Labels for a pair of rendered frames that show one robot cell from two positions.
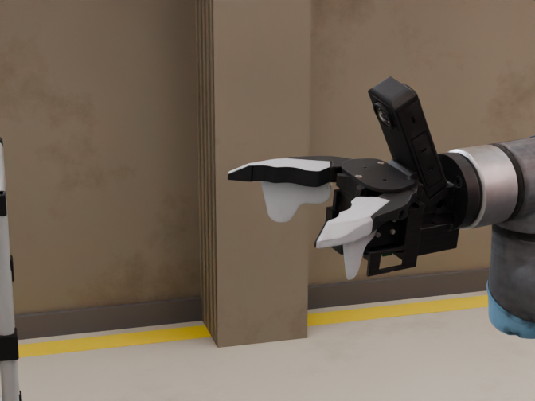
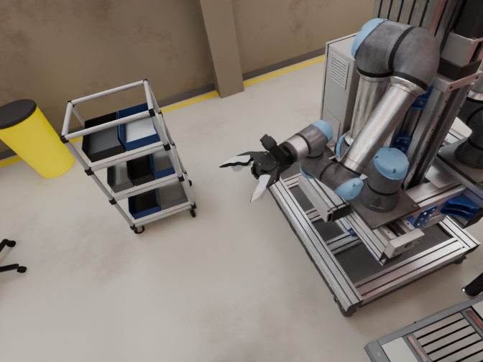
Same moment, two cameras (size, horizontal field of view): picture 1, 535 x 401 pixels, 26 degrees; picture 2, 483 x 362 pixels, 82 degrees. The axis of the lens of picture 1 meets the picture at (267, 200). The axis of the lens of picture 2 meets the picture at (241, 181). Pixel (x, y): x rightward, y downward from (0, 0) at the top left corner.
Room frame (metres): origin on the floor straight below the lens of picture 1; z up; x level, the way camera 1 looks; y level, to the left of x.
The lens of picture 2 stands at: (0.42, -0.05, 1.80)
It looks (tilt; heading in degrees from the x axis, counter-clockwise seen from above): 48 degrees down; 3
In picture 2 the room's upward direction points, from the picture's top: 12 degrees counter-clockwise
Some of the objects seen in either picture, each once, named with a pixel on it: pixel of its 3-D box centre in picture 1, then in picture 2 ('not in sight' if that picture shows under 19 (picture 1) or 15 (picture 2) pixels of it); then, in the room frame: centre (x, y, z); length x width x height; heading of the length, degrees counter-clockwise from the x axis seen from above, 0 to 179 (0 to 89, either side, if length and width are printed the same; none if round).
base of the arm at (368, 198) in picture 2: not in sight; (380, 189); (1.09, -0.55, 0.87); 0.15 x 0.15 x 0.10
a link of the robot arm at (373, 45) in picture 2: not in sight; (368, 107); (1.21, -0.49, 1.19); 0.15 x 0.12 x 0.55; 30
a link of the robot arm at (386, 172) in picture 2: not in sight; (386, 169); (1.10, -0.55, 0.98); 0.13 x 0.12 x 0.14; 30
